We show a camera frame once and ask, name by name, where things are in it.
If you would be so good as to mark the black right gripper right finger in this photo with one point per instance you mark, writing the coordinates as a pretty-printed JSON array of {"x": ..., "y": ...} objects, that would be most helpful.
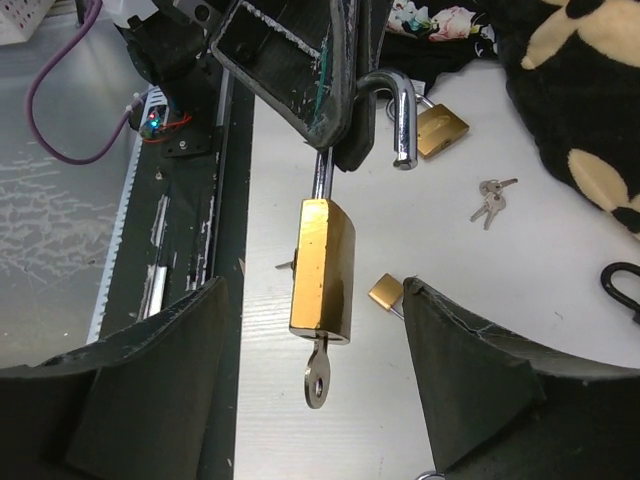
[{"x": 501, "y": 406}]

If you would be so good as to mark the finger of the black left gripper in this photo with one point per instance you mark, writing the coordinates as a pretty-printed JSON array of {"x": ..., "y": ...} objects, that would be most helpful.
[
  {"x": 360, "y": 85},
  {"x": 298, "y": 57}
]

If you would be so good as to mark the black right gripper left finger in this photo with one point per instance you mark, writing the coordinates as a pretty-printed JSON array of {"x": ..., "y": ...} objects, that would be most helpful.
[{"x": 134, "y": 405}]

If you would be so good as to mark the brass padlock long shackle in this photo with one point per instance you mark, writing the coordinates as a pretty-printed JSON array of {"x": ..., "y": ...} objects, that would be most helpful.
[{"x": 430, "y": 475}]

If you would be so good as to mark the large brass padlock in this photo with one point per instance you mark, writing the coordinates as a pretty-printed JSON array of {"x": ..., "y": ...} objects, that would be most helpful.
[{"x": 438, "y": 128}]

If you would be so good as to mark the small brass padlock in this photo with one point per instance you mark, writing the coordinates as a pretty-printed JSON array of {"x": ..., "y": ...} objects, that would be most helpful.
[
  {"x": 324, "y": 257},
  {"x": 388, "y": 293}
]

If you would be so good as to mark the large padlock keys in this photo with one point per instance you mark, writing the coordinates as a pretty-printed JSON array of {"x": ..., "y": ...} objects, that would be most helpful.
[{"x": 494, "y": 201}]

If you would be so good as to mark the small brass padlock top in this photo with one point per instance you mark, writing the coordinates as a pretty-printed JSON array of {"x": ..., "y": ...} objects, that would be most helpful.
[{"x": 324, "y": 257}]

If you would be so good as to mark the small top padlock key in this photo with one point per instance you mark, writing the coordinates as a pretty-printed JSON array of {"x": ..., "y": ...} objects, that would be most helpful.
[{"x": 317, "y": 375}]

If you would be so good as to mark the black floral garment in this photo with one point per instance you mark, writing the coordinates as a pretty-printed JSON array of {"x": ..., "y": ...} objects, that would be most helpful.
[{"x": 427, "y": 39}]

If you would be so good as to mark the black floral plush pillow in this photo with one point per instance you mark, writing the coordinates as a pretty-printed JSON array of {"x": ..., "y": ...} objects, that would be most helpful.
[{"x": 572, "y": 73}]

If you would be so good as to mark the light blue cable duct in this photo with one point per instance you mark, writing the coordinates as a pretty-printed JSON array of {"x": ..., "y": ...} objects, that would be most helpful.
[{"x": 95, "y": 324}]

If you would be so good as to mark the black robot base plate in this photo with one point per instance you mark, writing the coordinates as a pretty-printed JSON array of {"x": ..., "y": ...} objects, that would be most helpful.
[{"x": 187, "y": 215}]

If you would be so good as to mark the white perforated cable tray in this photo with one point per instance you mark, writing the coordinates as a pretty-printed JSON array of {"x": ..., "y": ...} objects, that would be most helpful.
[{"x": 20, "y": 18}]

